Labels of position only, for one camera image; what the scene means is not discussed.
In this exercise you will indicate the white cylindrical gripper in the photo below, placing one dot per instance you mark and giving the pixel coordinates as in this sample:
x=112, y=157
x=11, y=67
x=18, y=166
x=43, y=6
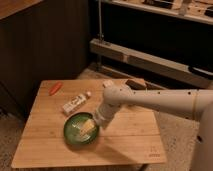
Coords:
x=103, y=115

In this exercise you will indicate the green ceramic bowl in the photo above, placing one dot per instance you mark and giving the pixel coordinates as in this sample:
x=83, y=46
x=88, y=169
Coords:
x=72, y=126

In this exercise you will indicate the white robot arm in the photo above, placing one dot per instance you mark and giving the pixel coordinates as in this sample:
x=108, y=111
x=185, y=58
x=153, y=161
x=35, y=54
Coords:
x=193, y=104

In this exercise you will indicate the white tube bottle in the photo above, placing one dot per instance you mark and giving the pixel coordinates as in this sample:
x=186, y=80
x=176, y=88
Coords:
x=71, y=106

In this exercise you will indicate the orange carrot toy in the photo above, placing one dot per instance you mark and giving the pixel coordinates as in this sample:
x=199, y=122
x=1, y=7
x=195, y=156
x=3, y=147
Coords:
x=55, y=88

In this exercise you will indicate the dark brown rectangular object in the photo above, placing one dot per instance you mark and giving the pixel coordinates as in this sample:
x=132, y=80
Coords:
x=134, y=85

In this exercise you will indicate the dark wooden cabinet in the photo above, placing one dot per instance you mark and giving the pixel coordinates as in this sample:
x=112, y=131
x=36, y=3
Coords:
x=47, y=41

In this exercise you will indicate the metal shelf rack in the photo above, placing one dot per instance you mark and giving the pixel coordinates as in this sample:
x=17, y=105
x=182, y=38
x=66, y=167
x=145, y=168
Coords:
x=166, y=45

